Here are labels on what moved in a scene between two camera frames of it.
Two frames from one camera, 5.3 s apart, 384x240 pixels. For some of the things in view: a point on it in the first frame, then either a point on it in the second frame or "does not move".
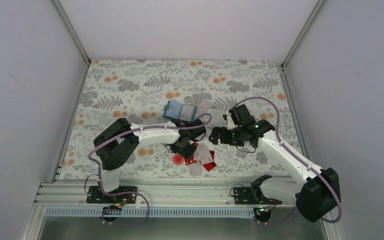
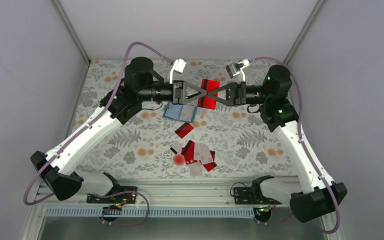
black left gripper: [187, 154] -> [179, 88]
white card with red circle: [177, 159] does not move
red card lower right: [208, 166] does not move
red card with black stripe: [191, 160] -> [208, 101]
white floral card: [187, 112] does not move
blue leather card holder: [176, 109] does not move
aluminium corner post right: [317, 6] does not move
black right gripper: [224, 139] -> [235, 94]
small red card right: [212, 154] does not move
